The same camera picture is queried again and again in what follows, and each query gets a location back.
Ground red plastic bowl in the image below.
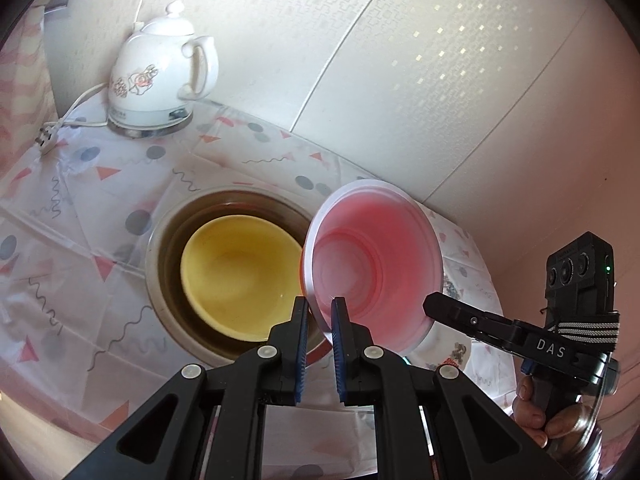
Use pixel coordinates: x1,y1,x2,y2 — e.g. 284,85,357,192
298,178,444,354

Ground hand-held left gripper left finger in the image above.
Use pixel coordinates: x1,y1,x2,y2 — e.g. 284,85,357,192
65,296,311,480

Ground white power cable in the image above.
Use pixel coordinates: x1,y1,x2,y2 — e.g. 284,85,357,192
54,82,114,134

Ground white power plug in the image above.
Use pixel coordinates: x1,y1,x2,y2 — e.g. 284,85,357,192
37,122,64,156

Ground white patterned tablecloth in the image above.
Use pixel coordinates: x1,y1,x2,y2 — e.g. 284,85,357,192
0,100,507,477

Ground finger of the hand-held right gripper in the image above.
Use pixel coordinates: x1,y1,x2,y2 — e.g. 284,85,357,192
423,292,519,349

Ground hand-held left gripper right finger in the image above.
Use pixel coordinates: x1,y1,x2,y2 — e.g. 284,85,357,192
331,296,571,480

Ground pink checked curtain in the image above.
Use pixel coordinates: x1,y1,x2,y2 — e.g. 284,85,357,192
0,0,67,172

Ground yellow plastic bowl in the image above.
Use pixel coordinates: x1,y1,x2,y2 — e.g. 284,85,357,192
180,215,314,344

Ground person's right hand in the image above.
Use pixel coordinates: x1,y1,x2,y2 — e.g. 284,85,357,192
510,375,594,450

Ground white ceramic electric kettle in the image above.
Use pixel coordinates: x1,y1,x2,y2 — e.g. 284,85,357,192
109,1,219,128

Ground white deep plate grey print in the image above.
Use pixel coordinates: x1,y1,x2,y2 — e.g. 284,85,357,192
404,255,474,377

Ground silver kettle base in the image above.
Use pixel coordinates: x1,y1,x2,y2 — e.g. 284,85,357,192
107,107,195,139

